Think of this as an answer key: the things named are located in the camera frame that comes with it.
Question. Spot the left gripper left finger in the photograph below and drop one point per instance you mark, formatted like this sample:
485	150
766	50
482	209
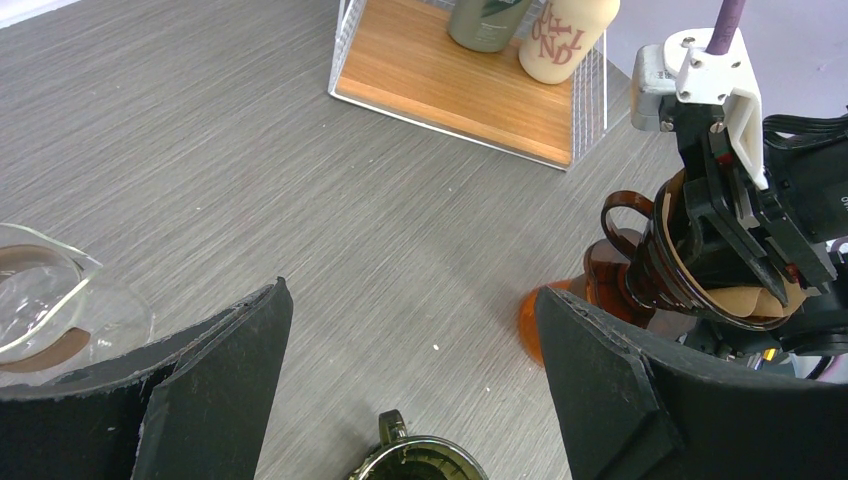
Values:
193	405

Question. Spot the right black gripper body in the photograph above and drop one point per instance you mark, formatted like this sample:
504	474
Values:
800	219

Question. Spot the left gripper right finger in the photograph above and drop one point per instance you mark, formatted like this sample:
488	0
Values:
633	405

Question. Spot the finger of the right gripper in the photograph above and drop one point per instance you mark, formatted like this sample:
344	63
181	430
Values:
718	251

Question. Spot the amber brown coffee dripper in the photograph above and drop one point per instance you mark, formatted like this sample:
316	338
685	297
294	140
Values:
631	273

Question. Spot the brown paper coffee filter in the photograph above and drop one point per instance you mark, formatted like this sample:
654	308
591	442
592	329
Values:
753	307

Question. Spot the dark green coffee dripper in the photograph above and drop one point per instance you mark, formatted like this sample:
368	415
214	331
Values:
401	456

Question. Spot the orange glass carafe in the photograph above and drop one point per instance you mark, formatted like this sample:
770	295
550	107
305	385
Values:
537	315

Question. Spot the clear glass beaker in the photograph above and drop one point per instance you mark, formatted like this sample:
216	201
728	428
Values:
61	310

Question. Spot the cream lettered bottle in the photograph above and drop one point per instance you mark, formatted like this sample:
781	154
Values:
562	35

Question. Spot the grey green bottle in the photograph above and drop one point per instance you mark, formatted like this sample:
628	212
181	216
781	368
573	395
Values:
486	26

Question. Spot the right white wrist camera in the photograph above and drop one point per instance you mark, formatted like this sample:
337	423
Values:
681	67

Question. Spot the white wire shelf rack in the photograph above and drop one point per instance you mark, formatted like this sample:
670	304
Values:
396	58

